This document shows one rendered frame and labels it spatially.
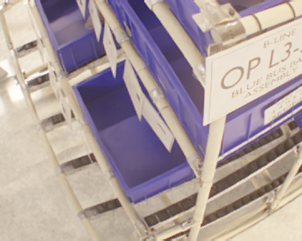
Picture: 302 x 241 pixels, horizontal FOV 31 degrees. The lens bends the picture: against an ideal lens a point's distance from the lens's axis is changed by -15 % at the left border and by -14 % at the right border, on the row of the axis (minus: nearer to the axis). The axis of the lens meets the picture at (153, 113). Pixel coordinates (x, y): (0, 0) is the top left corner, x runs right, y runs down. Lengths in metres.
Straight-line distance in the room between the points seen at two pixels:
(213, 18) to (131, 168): 0.94
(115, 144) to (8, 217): 0.94
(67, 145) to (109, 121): 0.82
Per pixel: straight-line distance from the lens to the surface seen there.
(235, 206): 2.08
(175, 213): 1.67
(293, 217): 2.49
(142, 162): 1.73
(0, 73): 2.81
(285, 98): 1.30
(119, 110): 1.80
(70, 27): 1.99
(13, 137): 2.66
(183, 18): 1.06
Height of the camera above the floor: 2.33
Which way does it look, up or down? 63 degrees down
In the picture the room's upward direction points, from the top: 2 degrees counter-clockwise
